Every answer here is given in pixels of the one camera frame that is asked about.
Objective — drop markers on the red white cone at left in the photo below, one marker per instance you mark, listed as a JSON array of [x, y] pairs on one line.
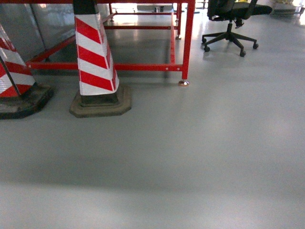
[[20, 94]]

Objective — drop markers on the red metal table frame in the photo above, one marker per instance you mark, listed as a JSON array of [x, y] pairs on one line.
[[38, 61]]

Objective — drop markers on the red white traffic cone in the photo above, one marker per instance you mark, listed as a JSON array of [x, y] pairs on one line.
[[100, 92]]

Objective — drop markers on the black office chair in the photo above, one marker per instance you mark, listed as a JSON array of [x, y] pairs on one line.
[[234, 12]]

